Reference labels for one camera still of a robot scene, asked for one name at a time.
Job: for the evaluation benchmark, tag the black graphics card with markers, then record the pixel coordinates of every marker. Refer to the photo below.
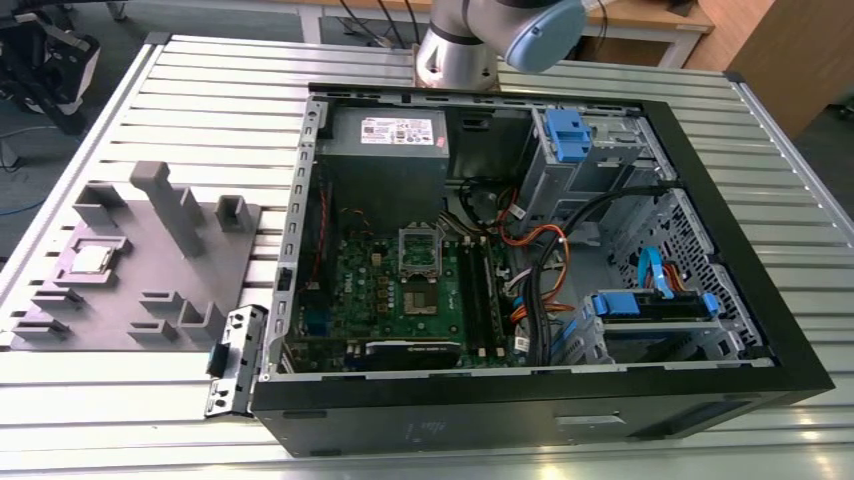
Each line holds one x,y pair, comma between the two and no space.
408,352

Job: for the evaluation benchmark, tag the silver card retention bracket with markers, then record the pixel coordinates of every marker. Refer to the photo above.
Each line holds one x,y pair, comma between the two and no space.
241,350

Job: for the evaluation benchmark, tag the grey power supply unit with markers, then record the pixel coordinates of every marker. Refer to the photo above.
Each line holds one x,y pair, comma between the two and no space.
388,149

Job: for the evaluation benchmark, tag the silver disk bay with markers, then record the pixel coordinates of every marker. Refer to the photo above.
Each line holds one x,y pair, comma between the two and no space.
668,330

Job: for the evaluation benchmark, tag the CPU socket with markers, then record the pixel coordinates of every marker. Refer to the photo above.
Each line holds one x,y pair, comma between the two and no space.
420,298

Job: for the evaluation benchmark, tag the black PC case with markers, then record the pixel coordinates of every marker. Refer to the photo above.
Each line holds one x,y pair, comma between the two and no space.
468,415

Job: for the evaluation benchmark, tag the black chair leg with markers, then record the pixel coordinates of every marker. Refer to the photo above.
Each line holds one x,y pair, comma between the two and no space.
844,107

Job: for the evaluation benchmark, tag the hard disk in blue carrier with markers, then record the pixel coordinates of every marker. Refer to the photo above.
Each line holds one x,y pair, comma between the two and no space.
617,302

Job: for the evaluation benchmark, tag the silver drive cage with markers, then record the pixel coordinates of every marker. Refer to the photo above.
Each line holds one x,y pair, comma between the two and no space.
601,170

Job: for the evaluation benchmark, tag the silver CPU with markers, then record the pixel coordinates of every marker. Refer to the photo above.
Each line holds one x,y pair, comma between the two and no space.
94,257

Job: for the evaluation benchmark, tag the green motherboard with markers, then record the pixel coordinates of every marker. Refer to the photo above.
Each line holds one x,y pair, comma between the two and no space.
374,320

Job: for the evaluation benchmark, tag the black RAM slot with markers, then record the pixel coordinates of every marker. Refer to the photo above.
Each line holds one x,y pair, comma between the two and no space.
490,300
473,295

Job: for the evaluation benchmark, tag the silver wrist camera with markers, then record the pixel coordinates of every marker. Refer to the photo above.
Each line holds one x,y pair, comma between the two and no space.
70,39

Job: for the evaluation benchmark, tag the brown wooden cabinet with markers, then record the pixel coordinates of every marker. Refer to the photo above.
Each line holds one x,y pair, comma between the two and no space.
801,60

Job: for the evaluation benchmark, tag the grey parts rack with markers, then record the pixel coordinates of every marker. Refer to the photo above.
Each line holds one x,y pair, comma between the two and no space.
161,270

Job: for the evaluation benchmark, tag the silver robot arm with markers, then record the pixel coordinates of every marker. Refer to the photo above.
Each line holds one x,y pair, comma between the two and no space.
454,60

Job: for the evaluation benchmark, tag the white-framed wooden desk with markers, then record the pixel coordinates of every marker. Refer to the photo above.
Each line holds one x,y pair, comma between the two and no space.
661,17

